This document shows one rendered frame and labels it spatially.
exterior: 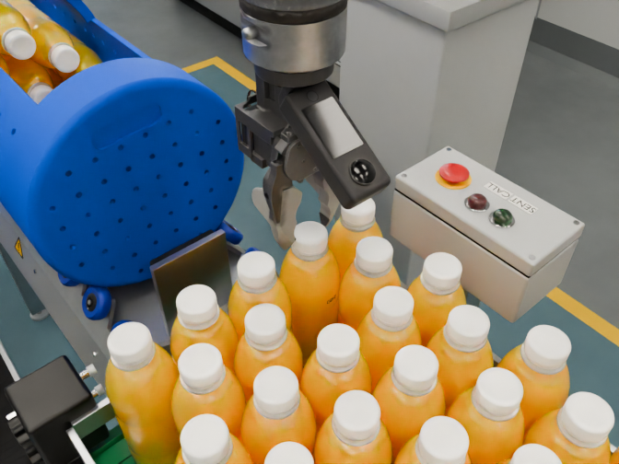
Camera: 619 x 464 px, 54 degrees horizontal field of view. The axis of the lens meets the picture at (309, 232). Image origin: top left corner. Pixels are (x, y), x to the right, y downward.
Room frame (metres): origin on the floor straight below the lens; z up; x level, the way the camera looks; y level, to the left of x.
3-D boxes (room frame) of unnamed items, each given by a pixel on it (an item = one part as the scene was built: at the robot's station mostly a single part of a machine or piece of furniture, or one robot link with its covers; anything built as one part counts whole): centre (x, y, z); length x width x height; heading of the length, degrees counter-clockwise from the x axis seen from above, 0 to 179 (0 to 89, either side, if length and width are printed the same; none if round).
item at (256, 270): (0.44, 0.06, 1.09); 0.04 x 0.04 x 0.02
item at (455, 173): (0.59, -0.17, 1.11); 0.04 x 0.04 x 0.01
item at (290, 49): (0.50, 0.02, 1.33); 0.10 x 0.09 x 0.05; 130
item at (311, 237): (0.48, 0.00, 1.09); 0.04 x 0.04 x 0.02
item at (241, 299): (0.44, 0.06, 0.99); 0.07 x 0.07 x 0.19
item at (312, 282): (0.48, 0.00, 0.99); 0.07 x 0.07 x 0.19
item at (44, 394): (0.35, 0.27, 0.95); 0.10 x 0.07 x 0.10; 130
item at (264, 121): (0.51, 0.02, 1.25); 0.09 x 0.08 x 0.12; 40
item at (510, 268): (0.55, -0.21, 1.05); 0.20 x 0.10 x 0.10; 40
